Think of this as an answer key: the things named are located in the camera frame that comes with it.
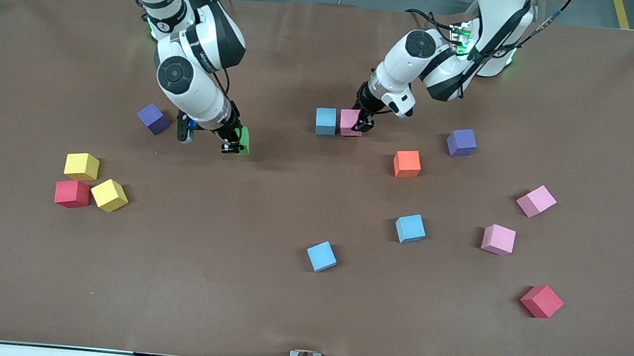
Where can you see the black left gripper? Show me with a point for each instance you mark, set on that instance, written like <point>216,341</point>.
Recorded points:
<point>365,103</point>

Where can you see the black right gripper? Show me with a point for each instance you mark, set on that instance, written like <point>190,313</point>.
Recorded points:
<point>230,130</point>

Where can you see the green foam cube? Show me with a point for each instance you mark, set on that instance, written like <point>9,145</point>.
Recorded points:
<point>245,140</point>

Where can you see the pink foam cube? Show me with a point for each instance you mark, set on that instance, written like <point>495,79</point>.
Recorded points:
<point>347,122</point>
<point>498,240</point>
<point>536,201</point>

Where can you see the yellow foam cube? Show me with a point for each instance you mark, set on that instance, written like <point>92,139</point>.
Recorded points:
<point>81,166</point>
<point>109,195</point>

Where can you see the red foam cube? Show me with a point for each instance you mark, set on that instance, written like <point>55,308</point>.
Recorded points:
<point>71,194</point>
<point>541,301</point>

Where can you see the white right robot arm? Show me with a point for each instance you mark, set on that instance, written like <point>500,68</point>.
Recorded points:
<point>205,105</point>

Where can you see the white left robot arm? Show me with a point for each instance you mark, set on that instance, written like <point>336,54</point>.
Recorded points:
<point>401,70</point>

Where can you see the light blue foam cube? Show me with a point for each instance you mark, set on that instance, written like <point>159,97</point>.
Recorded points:
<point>326,121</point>
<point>410,228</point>
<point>321,257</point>

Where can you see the orange foam cube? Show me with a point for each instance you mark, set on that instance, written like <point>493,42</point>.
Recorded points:
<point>407,164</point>

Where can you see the purple foam cube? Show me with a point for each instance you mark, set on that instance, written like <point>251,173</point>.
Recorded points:
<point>462,142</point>
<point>153,119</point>

